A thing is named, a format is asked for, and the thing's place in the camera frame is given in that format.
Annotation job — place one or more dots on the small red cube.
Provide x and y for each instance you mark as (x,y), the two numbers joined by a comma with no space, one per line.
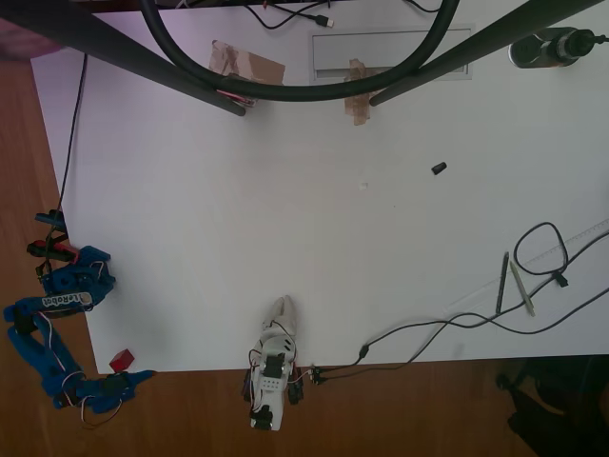
(122,360)

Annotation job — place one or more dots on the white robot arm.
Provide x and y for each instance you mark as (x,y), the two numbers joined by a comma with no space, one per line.
(271,385)

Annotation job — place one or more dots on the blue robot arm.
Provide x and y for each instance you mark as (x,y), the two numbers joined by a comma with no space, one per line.
(28,343)

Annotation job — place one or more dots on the black table clamp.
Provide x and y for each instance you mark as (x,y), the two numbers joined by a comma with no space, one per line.
(296,388)

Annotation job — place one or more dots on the red and black clamp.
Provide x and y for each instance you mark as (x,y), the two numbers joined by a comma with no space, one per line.
(52,251)

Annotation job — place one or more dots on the blue table clamp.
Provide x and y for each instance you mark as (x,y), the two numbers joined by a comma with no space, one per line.
(50,219)

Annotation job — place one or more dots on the small black cap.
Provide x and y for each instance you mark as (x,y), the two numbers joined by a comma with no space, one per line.
(439,168)

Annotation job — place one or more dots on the black pen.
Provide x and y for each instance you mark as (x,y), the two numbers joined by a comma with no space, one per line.
(502,281)

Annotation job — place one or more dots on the narrow brown tape strip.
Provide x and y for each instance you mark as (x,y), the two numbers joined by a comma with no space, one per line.
(359,112)

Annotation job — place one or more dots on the grey pen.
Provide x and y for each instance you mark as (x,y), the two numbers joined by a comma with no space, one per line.
(522,288)

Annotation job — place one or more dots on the large brown tape patch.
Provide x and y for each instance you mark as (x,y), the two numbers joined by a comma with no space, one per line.
(257,64)

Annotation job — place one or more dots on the black tripod leg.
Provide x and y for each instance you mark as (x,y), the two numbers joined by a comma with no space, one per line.
(123,52)
(476,52)

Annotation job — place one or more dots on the clear plastic ruler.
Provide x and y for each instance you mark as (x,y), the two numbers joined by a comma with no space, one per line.
(585,236)

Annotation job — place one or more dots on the black cylindrical device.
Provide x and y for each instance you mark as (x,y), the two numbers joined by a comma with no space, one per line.
(556,47)

